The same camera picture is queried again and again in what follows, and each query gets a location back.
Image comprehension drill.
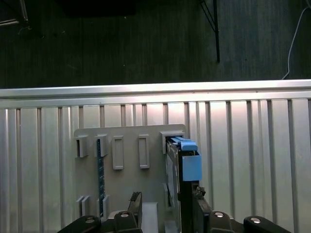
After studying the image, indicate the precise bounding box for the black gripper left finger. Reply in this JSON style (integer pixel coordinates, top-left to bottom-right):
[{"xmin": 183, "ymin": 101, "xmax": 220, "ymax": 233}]
[{"xmin": 57, "ymin": 191, "xmax": 143, "ymax": 233}]

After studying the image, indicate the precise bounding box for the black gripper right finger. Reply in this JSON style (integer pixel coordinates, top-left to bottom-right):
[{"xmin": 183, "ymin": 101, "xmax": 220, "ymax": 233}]
[{"xmin": 193, "ymin": 187, "xmax": 294, "ymax": 233}]

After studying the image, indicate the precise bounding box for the hard disk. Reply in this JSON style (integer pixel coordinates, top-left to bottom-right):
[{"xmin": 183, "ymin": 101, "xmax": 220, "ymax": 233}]
[{"xmin": 165, "ymin": 135, "xmax": 203, "ymax": 233}]

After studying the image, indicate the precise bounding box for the grey parts rack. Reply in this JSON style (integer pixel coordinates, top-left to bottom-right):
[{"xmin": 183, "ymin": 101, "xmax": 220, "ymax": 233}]
[{"xmin": 73, "ymin": 124, "xmax": 187, "ymax": 233}]

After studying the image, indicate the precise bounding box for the blue-green RAM stick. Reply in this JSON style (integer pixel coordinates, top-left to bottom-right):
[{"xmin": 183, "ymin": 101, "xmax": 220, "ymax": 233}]
[{"xmin": 96, "ymin": 138, "xmax": 105, "ymax": 216}]

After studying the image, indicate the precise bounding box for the black metal leg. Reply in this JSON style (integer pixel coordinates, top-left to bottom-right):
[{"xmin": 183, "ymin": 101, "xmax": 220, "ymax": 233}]
[{"xmin": 199, "ymin": 0, "xmax": 221, "ymax": 63}]

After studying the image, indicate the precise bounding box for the white cable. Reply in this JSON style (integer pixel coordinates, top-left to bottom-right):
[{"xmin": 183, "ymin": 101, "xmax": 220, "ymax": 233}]
[{"xmin": 281, "ymin": 6, "xmax": 311, "ymax": 80}]

